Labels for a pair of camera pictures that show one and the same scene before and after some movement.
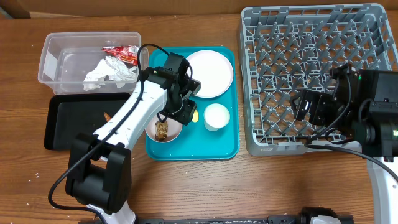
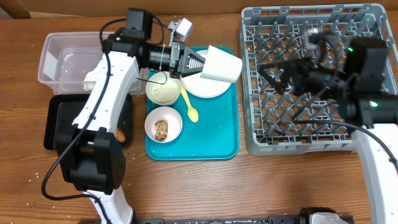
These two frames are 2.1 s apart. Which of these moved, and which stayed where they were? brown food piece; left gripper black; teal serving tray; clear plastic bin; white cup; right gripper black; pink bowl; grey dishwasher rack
Moved: left gripper black; white cup; right gripper black
Stayed: grey dishwasher rack; pink bowl; brown food piece; clear plastic bin; teal serving tray
